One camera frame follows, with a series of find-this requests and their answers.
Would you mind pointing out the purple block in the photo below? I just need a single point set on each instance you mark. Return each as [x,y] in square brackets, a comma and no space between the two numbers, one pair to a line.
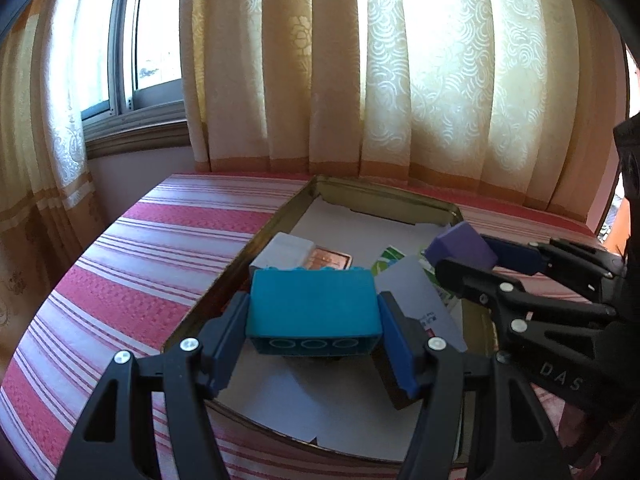
[460,245]

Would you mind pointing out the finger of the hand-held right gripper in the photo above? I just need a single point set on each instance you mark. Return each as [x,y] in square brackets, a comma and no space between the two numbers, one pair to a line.
[475,285]
[515,256]

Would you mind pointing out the teal building block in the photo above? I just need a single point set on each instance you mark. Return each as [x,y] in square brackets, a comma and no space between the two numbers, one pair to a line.
[310,310]

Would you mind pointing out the window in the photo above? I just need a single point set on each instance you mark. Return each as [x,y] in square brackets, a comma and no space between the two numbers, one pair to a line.
[150,25]

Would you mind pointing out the copper plate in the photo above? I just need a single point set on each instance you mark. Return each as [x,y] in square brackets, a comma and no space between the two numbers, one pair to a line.
[330,259]

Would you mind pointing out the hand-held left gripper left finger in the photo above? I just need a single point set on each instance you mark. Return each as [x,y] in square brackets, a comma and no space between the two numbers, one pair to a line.
[227,340]

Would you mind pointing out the white paper sheet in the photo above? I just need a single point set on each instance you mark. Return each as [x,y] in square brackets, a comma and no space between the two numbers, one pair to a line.
[340,230]

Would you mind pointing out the narrow cream patterned curtain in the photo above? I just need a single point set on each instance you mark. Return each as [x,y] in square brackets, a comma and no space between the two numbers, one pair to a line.
[50,160]

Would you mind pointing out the small white box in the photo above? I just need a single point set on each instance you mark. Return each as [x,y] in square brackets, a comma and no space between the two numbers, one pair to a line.
[285,252]

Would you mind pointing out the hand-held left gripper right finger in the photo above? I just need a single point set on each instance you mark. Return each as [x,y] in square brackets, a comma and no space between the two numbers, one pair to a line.
[395,340]

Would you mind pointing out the wide cream patterned curtain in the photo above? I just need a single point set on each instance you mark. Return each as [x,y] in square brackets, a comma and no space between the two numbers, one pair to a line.
[400,85]

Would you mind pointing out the orange wooden door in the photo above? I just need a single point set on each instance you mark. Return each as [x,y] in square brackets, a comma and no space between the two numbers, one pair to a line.
[617,230]

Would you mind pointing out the gold tin box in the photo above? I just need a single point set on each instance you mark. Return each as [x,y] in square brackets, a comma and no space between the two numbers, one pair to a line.
[345,192]

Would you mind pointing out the wooden window sill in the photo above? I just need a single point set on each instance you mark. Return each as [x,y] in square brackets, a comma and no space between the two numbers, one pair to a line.
[140,137]

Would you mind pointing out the white carton with red logo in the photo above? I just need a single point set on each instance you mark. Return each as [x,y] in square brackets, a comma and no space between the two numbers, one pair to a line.
[410,285]

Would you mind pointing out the red striped bedspread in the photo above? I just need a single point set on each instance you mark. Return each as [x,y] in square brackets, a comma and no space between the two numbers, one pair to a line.
[125,260]

